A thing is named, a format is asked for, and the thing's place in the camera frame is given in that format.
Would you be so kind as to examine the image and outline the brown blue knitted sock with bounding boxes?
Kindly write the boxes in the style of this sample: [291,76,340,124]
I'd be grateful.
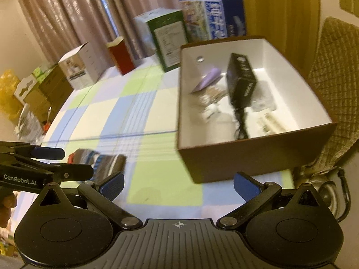
[68,149,126,182]

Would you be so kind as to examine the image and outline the black cable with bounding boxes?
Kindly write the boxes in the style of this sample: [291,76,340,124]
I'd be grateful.
[233,106,250,141]

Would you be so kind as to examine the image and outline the clear plastic packet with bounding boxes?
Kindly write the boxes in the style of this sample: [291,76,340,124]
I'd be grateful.
[251,97,287,135]

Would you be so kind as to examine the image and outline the cotton swabs plastic bag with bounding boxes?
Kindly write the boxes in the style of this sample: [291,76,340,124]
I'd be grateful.
[194,85,228,120]

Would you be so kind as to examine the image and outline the black product box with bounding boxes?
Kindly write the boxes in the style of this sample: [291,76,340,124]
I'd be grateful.
[226,53,257,109]

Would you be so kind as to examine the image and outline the purple tube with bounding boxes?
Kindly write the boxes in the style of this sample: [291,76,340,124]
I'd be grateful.
[191,67,221,93]

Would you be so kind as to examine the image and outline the person left hand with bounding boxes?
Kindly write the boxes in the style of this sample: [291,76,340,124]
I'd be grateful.
[0,193,17,228]

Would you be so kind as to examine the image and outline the white patterned bag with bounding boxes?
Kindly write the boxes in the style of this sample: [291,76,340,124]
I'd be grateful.
[15,103,43,144]

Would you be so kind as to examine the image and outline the brown cardboard boxes stack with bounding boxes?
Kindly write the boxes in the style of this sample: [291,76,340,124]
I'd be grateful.
[14,64,74,123]

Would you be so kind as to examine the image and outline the checkered bed sheet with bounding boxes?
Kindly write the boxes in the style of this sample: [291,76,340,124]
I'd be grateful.
[16,54,295,222]

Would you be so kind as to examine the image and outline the yellow plastic bag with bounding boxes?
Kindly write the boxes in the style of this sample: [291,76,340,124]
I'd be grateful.
[0,70,23,125]

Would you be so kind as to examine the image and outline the large brown cardboard box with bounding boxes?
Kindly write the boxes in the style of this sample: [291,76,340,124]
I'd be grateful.
[177,36,330,183]

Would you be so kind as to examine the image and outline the white product box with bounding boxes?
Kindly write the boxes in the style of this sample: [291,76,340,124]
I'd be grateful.
[58,42,106,90]

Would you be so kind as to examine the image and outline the dark red box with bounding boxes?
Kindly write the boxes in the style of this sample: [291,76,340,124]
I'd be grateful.
[107,36,135,75]

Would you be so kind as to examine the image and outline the beige curtain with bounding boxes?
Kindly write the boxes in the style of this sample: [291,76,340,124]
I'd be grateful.
[19,0,179,67]

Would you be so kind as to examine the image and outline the green milk carton box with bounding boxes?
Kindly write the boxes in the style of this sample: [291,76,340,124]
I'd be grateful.
[134,8,188,72]

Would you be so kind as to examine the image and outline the blue white carton box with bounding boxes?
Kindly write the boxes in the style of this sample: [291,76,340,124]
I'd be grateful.
[179,0,246,42]

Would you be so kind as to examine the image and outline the black cord by bed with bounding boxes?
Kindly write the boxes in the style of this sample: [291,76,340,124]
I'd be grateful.
[294,166,353,222]

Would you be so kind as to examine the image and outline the wall socket panel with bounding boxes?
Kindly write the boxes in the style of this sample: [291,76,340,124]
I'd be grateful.
[339,0,358,16]

